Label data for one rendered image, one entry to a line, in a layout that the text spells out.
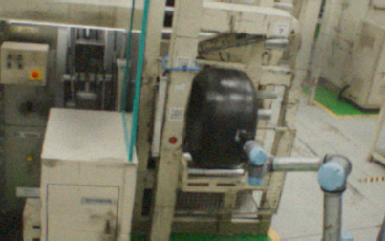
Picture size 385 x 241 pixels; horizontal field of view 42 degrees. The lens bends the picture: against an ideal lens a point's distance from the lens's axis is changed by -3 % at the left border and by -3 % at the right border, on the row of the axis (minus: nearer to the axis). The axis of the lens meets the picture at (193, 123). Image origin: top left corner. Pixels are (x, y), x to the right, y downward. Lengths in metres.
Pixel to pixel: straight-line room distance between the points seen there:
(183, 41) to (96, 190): 0.95
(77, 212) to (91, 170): 0.21
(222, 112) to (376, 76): 4.95
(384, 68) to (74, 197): 5.86
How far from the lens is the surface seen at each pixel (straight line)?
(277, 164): 2.51
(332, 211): 2.34
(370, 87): 7.44
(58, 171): 2.16
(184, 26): 2.67
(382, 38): 7.29
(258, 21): 3.04
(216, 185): 2.99
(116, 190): 2.20
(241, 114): 2.70
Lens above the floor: 2.26
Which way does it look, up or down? 22 degrees down
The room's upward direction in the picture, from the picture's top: 8 degrees clockwise
